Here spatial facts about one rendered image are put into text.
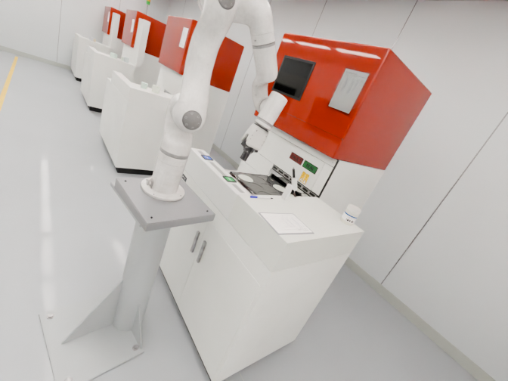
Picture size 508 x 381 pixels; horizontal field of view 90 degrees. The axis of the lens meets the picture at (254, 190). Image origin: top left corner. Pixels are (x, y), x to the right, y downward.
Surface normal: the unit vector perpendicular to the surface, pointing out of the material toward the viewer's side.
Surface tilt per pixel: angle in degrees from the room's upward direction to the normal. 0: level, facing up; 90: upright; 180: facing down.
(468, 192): 90
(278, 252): 90
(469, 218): 90
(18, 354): 0
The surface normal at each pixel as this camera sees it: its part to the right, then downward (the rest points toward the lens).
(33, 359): 0.37, -0.86
